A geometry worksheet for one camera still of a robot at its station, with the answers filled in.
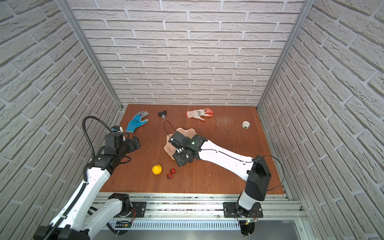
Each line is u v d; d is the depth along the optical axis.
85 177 0.47
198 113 1.14
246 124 1.07
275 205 1.46
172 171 0.85
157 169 0.83
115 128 0.68
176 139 0.57
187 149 0.52
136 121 1.09
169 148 0.92
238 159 0.45
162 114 1.13
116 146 0.58
